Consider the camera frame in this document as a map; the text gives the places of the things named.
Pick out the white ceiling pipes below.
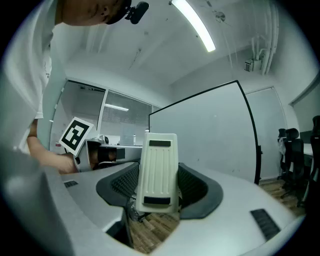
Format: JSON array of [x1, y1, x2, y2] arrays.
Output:
[[251, 2, 280, 76]]

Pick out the black-framed whiteboard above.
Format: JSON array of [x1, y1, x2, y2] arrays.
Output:
[[148, 79, 263, 186]]

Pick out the person's left forearm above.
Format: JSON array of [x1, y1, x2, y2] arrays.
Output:
[[26, 119, 79, 175]]

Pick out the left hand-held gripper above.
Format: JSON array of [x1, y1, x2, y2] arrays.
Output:
[[58, 116, 144, 173]]

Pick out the white desk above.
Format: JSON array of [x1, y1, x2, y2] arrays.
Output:
[[302, 143, 315, 161]]

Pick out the person's head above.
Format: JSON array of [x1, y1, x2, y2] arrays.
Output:
[[55, 0, 118, 26]]

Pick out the black office chair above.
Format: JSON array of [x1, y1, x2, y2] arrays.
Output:
[[280, 127, 305, 200], [298, 116, 320, 208]]

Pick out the long ceiling light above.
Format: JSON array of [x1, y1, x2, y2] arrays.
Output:
[[171, 0, 217, 53]]

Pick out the glass office partition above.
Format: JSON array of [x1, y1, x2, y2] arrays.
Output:
[[49, 79, 161, 154]]

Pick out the white whiteboard eraser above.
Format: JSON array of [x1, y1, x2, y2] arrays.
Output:
[[135, 132, 180, 215]]

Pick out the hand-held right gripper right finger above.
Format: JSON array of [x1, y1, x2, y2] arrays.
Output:
[[154, 162, 305, 256]]

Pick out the white wall box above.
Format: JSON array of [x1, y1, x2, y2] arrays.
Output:
[[244, 57, 255, 73]]

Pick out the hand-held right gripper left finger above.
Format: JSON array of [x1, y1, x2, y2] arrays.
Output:
[[43, 161, 140, 251]]

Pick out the white T-shirt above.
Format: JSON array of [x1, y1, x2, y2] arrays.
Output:
[[0, 0, 66, 157]]

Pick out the black head-worn camera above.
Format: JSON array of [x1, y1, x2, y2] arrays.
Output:
[[124, 1, 150, 25]]

